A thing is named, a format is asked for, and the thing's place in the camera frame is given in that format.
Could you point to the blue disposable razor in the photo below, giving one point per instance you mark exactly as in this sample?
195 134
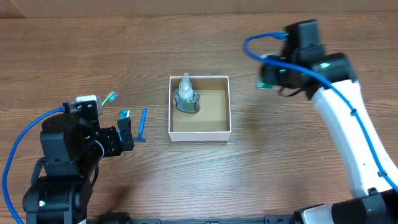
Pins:
141 126

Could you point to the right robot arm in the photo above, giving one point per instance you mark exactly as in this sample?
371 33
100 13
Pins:
332 87

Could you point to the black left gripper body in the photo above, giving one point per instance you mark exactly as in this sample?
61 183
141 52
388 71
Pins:
108 139

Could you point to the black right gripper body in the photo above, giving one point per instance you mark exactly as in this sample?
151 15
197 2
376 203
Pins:
286 78

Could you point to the green toothbrush with cap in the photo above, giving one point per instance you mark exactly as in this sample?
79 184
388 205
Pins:
111 96

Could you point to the green soap pack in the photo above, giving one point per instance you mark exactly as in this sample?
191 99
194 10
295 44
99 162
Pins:
264 85

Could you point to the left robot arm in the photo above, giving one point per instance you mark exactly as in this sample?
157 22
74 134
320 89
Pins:
63 179

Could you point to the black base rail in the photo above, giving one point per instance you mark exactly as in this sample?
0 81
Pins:
124 218

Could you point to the teal toothpaste tube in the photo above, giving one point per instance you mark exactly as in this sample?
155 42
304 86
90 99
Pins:
124 114

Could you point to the clear pump soap bottle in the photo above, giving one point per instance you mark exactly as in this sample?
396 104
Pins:
186 98

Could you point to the white cardboard box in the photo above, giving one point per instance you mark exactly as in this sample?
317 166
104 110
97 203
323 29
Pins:
212 122

